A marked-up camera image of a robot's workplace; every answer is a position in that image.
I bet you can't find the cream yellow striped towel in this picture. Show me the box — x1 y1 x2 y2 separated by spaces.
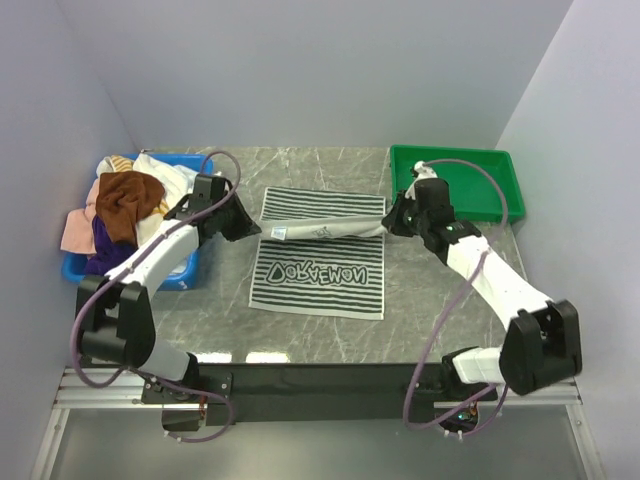
96 153 189 247

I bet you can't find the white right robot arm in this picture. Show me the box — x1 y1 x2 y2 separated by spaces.
382 178 583 399

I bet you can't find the purple towel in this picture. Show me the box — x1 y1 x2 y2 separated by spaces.
84 216 137 275

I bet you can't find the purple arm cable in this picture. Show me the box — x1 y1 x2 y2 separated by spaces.
69 150 244 444
402 158 511 434

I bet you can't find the blue plastic bin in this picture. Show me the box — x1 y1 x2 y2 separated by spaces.
61 152 205 291

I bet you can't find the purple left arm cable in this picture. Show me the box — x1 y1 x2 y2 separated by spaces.
69 150 244 444

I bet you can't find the green white striped towel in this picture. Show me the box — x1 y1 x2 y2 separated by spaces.
249 187 386 321

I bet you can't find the pink towel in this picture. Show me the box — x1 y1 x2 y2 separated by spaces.
60 179 99 256

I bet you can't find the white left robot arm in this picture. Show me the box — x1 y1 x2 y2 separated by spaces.
70 174 260 402

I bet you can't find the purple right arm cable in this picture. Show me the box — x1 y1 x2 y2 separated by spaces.
402 158 511 434

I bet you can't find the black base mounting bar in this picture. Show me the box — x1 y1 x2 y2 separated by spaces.
141 363 488 423

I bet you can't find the green plastic tray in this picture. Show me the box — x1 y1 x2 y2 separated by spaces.
390 145 526 223

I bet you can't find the aluminium frame rail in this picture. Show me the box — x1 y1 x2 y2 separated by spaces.
29 289 606 480

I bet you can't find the brown towel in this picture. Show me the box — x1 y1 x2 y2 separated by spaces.
96 171 165 247

